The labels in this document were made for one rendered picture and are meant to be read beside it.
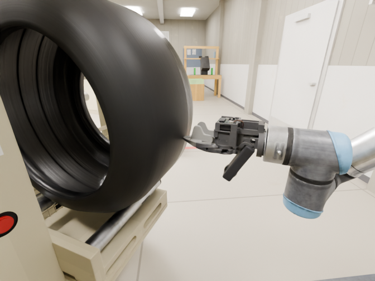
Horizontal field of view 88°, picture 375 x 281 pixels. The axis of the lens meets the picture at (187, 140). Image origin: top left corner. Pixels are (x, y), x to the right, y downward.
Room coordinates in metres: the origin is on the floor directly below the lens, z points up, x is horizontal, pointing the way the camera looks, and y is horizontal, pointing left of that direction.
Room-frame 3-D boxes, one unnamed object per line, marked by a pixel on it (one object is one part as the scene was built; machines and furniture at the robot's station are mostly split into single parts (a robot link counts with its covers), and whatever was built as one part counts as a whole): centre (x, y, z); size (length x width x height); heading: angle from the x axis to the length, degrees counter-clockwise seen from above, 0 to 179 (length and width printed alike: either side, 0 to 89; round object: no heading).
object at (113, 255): (0.48, 0.19, 0.84); 0.36 x 0.09 x 0.06; 159
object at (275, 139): (0.43, -0.21, 1.15); 0.10 x 0.05 x 0.09; 159
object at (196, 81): (8.08, -0.63, 0.99); 1.46 x 1.31 x 1.97; 96
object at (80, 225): (0.53, 0.32, 0.80); 0.37 x 0.36 x 0.02; 69
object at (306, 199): (0.41, -0.30, 1.03); 0.12 x 0.09 x 0.12; 130
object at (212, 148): (0.46, -0.07, 1.13); 0.09 x 0.05 x 0.02; 69
